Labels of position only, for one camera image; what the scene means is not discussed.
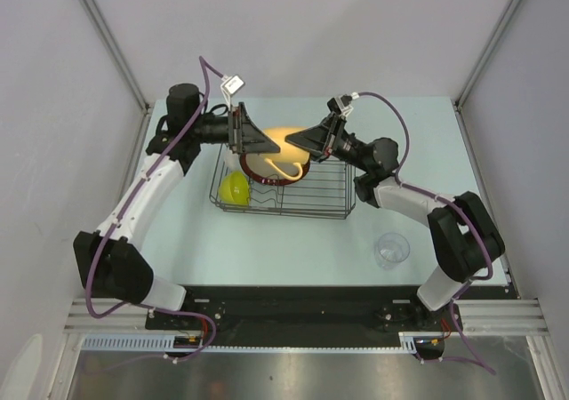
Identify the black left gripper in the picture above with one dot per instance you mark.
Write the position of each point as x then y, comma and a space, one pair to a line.
244, 132

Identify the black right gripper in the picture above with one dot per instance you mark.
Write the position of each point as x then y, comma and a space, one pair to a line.
314, 140

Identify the red rimmed round plate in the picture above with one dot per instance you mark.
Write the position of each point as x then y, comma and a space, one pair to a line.
276, 174

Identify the beige mug yellow handle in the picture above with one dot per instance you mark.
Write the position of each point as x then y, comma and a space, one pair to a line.
288, 153

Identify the white bowl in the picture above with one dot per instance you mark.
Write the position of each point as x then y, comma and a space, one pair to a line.
232, 160

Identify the yellow green bowl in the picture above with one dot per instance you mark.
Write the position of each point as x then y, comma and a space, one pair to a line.
234, 189

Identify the dark wire dish rack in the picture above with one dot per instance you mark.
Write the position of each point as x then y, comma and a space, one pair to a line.
326, 192

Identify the clear plastic cup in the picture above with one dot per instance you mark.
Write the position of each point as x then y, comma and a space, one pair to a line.
390, 250

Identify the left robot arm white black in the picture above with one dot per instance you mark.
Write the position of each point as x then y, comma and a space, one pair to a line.
109, 260

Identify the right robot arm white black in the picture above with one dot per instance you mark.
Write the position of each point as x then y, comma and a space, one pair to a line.
463, 234

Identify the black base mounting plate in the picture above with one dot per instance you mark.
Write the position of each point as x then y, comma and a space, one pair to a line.
385, 308

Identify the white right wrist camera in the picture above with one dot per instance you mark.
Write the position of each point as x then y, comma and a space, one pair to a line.
341, 105

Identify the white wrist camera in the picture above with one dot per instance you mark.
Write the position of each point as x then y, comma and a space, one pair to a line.
230, 86
341, 105

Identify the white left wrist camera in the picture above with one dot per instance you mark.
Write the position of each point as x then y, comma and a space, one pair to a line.
230, 86

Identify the right aluminium frame post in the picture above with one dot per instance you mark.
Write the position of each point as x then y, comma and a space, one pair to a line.
491, 45

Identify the aluminium frame post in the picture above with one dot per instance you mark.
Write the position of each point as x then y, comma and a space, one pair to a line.
491, 45
100, 24

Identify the white slotted cable duct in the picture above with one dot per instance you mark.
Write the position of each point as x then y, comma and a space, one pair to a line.
397, 343

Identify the left aluminium frame post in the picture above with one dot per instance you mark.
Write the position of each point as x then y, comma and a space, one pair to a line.
100, 24

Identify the aluminium front rail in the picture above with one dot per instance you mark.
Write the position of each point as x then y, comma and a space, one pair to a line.
478, 317

